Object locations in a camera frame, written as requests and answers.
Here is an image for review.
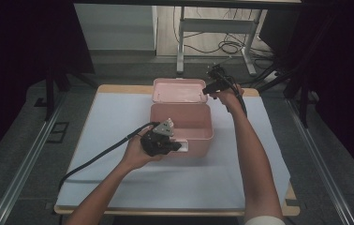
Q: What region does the person's right hand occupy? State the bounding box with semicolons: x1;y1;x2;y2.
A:
214;84;245;109

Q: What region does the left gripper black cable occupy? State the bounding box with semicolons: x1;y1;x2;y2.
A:
58;121;161;191

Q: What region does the pale blue table cloth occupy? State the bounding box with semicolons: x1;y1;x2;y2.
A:
55;92;291;211

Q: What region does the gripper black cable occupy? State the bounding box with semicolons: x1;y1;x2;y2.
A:
221;74;248;118
58;121;161;191

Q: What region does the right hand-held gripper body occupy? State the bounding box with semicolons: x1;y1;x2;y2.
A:
205;55;239;94

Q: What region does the person's left hand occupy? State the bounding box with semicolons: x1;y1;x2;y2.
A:
120;126;167;173

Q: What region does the metal floor rail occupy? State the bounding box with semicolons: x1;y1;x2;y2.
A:
0;93;67;225
286;97;354;225

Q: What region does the white power strip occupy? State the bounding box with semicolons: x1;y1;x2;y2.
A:
263;70;281;83

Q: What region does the dark curtain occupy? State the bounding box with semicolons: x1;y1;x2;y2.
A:
301;0;354;186
0;0;96;172

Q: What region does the black floor cable bundle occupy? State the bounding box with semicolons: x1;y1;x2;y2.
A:
172;6;274;61

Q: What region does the pink storage box with lid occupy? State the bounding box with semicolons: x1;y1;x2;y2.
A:
149;77;214;159

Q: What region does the wooden table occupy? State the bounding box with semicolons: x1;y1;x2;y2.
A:
53;83;301;218

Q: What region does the black stand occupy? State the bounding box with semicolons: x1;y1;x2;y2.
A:
43;60;97;122
257;12;324;129

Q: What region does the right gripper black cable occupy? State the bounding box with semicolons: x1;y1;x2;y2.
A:
221;74;248;118

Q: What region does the white desk frame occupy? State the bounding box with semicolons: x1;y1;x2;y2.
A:
176;6;258;76

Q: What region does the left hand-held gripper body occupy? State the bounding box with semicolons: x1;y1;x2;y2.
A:
140;118;176;158

